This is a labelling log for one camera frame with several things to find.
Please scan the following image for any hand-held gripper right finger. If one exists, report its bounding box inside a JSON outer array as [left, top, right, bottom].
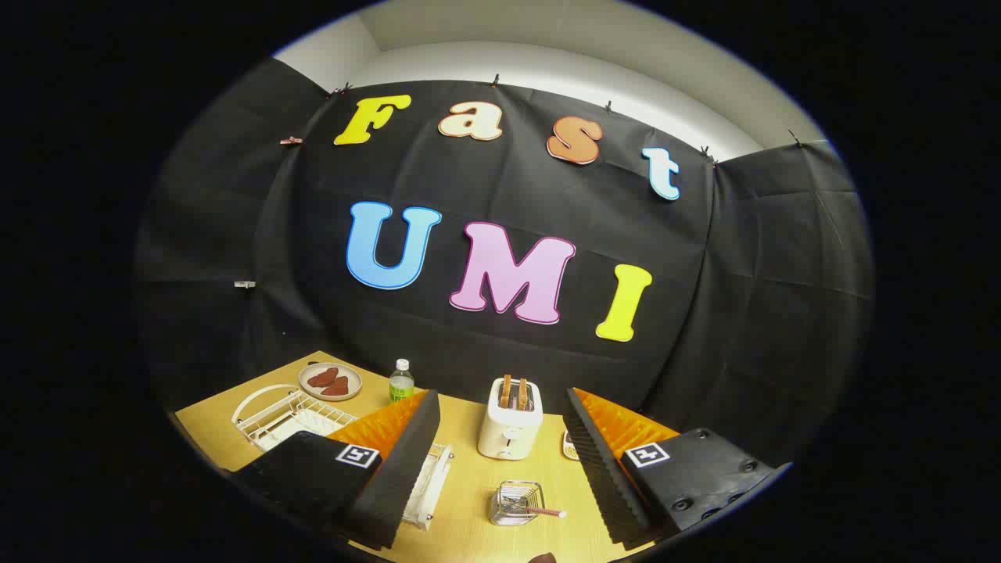
[[563, 387, 792, 550]]

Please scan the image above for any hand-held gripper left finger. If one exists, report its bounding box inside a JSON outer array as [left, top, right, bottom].
[[232, 389, 441, 550]]

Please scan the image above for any metal wire basket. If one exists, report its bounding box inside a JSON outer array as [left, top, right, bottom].
[[490, 479, 547, 527]]

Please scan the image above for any white wire dish rack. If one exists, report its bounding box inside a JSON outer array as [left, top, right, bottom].
[[231, 383, 455, 532]]

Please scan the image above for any small beige plate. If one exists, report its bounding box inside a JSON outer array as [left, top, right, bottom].
[[298, 362, 364, 403]]

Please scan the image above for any green label plastic bottle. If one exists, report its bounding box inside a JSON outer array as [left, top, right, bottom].
[[389, 358, 416, 404]]

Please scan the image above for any white toaster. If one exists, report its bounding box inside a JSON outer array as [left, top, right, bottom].
[[477, 377, 545, 461]]

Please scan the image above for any black backdrop cloth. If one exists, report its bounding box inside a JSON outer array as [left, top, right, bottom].
[[133, 56, 875, 470]]

